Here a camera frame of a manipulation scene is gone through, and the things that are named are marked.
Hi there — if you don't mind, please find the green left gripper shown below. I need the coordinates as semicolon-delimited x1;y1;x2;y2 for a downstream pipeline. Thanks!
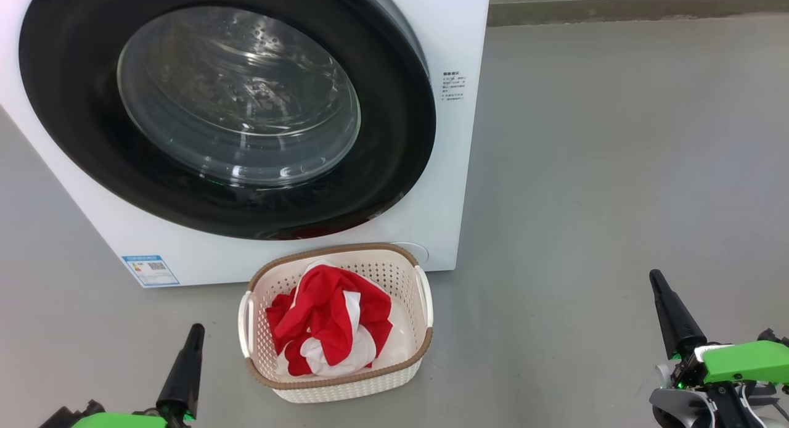
71;323;205;428

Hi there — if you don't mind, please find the red and white garment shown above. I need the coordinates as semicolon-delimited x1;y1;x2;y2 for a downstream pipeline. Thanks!
266;261;394;377

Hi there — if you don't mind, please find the cream basket brown rim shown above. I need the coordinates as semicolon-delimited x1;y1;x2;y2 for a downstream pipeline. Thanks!
238;243;434;404

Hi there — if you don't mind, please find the black round glass door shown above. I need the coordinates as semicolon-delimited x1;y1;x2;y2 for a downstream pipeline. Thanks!
18;0;437;241

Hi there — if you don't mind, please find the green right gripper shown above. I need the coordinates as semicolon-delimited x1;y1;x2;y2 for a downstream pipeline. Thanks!
649;269;789;392

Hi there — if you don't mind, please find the white front-load washing machine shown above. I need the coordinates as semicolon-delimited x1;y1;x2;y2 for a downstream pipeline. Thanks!
0;0;492;288

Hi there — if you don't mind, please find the blue energy label sticker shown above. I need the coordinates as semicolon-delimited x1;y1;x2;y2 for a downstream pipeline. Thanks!
121;254;181;287

